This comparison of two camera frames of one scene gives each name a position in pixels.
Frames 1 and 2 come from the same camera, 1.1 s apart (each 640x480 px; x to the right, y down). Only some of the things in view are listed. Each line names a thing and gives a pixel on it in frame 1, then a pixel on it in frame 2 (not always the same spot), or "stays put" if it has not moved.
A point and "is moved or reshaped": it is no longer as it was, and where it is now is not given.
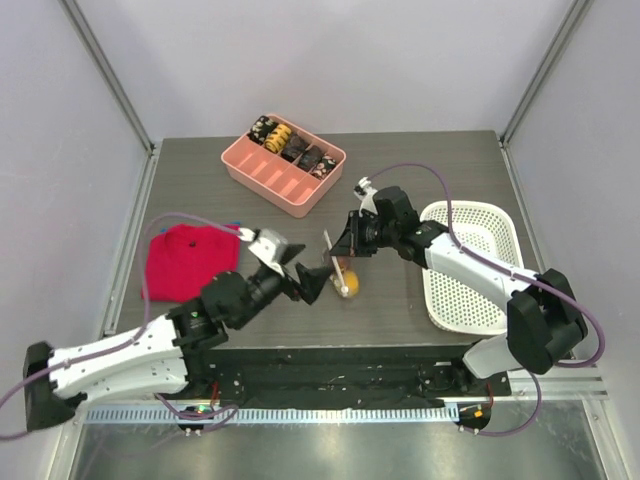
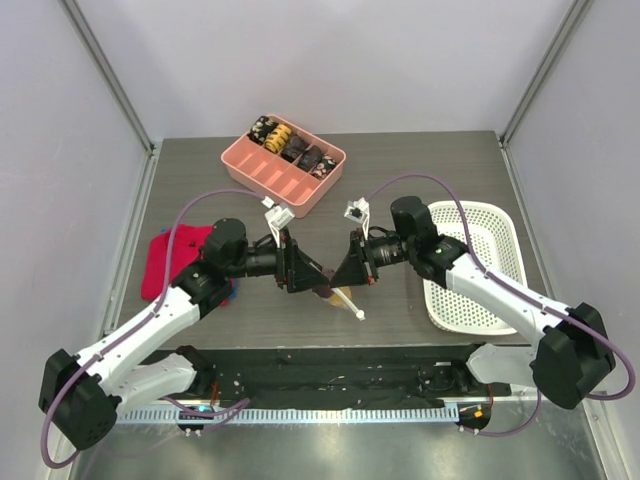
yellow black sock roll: (277, 138) stays put
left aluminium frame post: (91, 43) stays put
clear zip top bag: (345, 280) is moved or reshaped
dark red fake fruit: (343, 262) is moved or reshaped
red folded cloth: (182, 259) stays put
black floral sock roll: (261, 128) stays put
